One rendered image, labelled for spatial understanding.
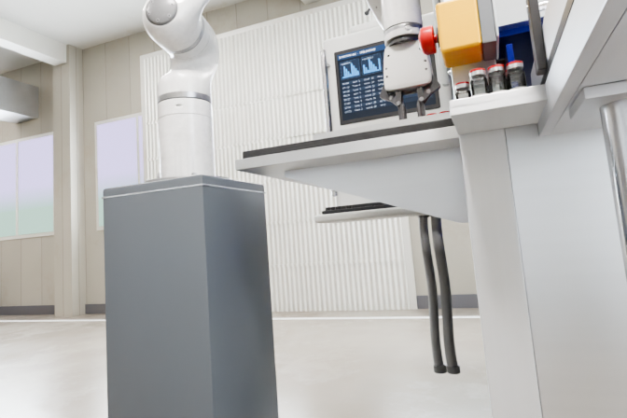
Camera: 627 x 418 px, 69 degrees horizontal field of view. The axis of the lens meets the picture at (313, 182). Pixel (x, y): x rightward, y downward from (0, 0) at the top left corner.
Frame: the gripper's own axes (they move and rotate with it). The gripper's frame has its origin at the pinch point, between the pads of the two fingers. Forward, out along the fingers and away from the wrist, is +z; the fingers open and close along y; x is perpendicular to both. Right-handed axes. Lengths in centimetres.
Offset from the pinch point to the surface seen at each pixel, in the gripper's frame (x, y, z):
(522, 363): 25, -15, 44
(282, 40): -336, 178, -191
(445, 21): 34.0, -10.6, -3.2
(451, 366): -86, 8, 76
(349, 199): -77, 39, 10
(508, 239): 24.9, -15.2, 26.8
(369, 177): 14.9, 6.8, 14.3
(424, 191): 14.9, -2.9, 18.0
